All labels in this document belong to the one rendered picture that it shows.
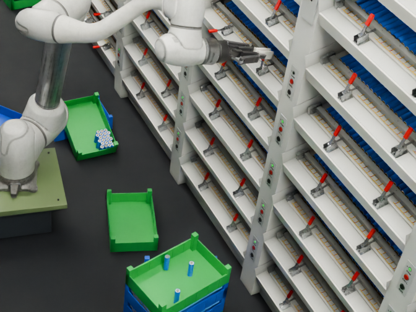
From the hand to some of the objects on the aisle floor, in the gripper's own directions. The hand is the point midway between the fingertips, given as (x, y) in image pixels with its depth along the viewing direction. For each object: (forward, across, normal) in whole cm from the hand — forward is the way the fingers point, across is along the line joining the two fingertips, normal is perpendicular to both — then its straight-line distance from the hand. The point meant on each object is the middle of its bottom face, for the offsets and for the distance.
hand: (262, 53), depth 268 cm
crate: (-7, -29, -107) cm, 111 cm away
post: (+32, +20, -98) cm, 105 cm away
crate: (-7, -90, -100) cm, 135 cm away
